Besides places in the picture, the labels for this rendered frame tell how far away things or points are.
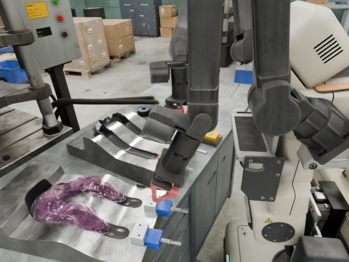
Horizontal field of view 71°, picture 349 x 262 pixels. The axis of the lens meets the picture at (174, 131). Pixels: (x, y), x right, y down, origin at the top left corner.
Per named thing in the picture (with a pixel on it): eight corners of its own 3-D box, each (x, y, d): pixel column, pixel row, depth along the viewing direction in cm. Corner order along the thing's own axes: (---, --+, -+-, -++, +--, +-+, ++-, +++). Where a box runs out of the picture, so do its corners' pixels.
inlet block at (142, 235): (183, 241, 68) (183, 229, 65) (179, 259, 64) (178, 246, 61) (138, 233, 71) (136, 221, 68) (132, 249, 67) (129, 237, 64)
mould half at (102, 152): (195, 153, 106) (195, 127, 99) (163, 193, 87) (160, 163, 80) (109, 127, 129) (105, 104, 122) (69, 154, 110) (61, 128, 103)
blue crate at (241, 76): (277, 78, 399) (279, 65, 387) (273, 87, 368) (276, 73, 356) (239, 74, 423) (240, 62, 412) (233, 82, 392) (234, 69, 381)
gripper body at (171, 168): (152, 180, 54) (165, 156, 50) (160, 152, 62) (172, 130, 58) (179, 191, 54) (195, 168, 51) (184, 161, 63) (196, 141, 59)
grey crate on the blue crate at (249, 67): (279, 66, 388) (281, 56, 380) (275, 74, 357) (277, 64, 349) (240, 62, 412) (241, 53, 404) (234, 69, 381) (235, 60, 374)
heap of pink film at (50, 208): (129, 192, 80) (125, 174, 76) (104, 240, 66) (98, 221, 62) (60, 182, 86) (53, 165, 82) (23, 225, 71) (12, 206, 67)
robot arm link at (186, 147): (206, 141, 49) (206, 126, 54) (175, 127, 49) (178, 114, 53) (191, 164, 53) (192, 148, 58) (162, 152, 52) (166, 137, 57)
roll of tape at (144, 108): (150, 117, 137) (149, 111, 135) (136, 117, 137) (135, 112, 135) (152, 110, 143) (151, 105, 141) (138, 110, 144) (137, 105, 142)
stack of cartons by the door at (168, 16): (190, 36, 723) (190, 4, 680) (186, 38, 699) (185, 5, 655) (165, 35, 758) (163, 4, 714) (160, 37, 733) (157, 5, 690)
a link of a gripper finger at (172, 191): (139, 204, 57) (153, 178, 53) (146, 182, 63) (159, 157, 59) (166, 213, 58) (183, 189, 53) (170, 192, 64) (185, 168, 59)
